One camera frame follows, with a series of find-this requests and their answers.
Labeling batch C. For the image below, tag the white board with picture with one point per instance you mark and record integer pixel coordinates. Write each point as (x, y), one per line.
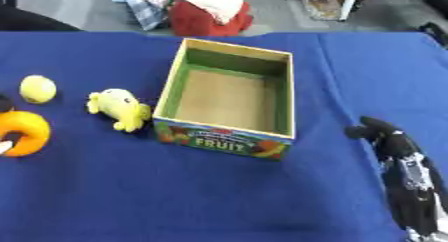
(328, 1)

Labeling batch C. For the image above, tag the cardboard box with green inside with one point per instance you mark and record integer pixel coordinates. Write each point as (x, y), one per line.
(230, 101)

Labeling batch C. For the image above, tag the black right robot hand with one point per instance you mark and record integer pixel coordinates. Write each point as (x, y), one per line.
(408, 182)

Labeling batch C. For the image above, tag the blue checked cloth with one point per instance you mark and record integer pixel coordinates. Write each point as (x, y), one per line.
(140, 6)

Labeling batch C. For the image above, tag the red cloth bundle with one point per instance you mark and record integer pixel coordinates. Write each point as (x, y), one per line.
(207, 19)

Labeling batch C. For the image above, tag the yellow soft toy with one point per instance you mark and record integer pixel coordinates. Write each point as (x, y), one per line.
(121, 107)

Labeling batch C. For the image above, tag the yellow toy lemon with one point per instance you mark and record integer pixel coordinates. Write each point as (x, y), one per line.
(38, 89)

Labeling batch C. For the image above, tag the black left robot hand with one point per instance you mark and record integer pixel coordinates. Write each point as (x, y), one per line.
(4, 103)

